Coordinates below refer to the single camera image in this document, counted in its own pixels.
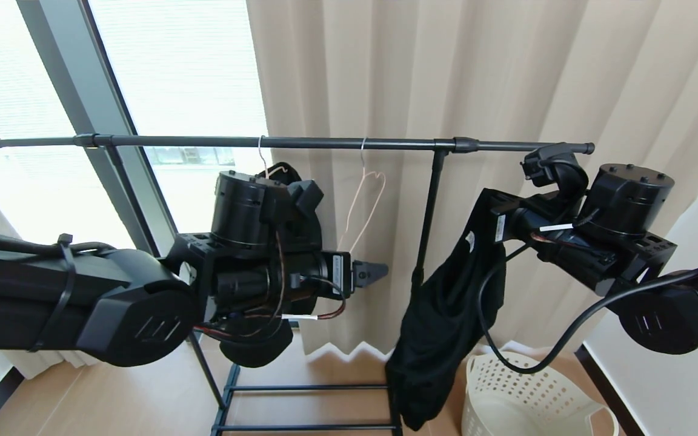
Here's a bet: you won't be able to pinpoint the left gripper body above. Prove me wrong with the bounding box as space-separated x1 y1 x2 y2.
291 251 357 301

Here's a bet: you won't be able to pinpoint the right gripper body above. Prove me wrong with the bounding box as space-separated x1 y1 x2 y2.
487 203 547 246

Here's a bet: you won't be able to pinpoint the black shorts with white cords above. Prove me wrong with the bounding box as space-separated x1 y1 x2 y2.
219 162 325 369

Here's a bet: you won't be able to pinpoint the black garment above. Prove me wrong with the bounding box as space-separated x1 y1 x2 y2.
385 189 508 432

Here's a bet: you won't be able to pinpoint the black clothes rack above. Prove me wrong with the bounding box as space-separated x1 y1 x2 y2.
0 133 596 436

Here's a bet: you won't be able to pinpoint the white laundry basket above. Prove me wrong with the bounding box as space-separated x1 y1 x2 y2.
461 351 620 436

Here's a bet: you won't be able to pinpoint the beige curtain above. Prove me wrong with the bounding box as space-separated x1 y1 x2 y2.
246 0 698 364

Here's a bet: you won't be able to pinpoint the window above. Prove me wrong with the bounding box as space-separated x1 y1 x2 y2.
0 0 271 255

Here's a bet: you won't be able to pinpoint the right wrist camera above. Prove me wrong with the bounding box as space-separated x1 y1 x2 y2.
522 144 590 196

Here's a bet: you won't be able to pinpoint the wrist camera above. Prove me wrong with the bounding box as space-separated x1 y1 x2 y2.
264 179 324 226
522 144 590 196

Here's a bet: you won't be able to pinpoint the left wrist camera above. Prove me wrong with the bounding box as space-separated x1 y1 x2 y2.
264 179 324 226

